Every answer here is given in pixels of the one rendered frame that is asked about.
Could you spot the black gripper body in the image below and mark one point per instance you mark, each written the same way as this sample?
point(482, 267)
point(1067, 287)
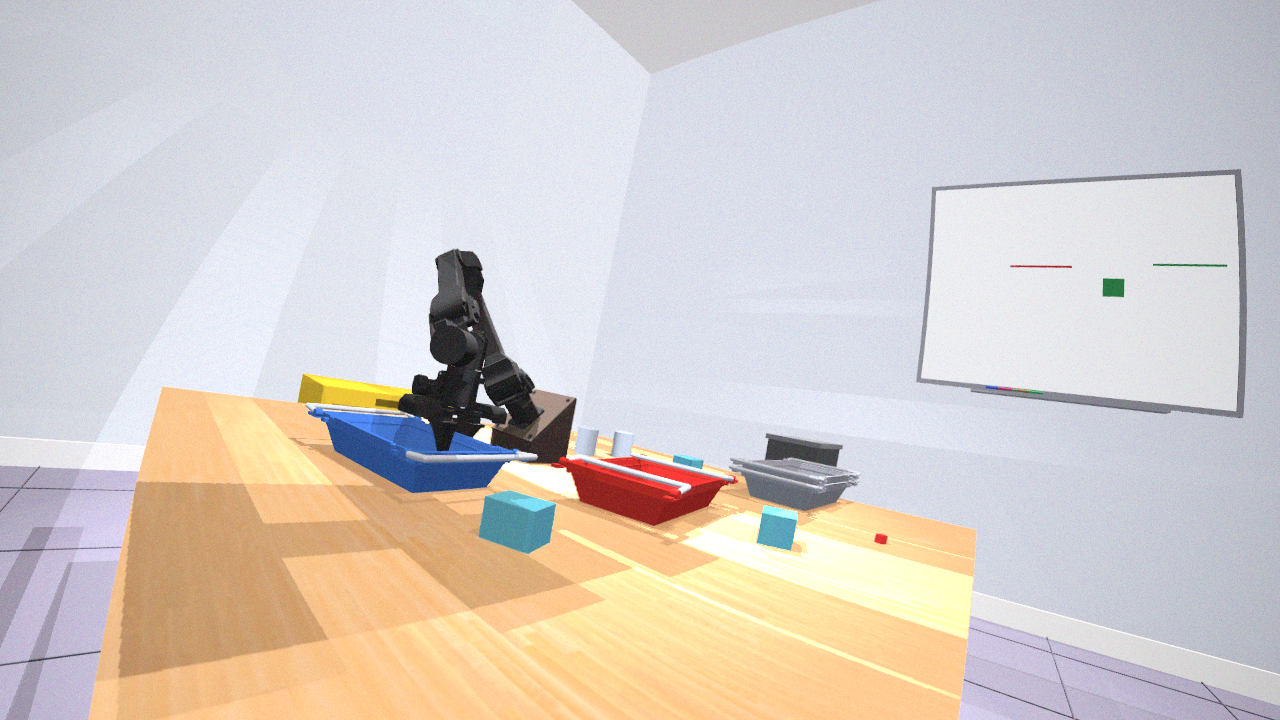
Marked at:
point(460, 389)

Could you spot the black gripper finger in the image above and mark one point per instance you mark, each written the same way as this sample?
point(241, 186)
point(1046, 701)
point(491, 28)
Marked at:
point(443, 433)
point(466, 428)

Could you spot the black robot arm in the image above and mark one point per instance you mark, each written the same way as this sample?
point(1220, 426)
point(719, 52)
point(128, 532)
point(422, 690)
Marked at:
point(459, 305)

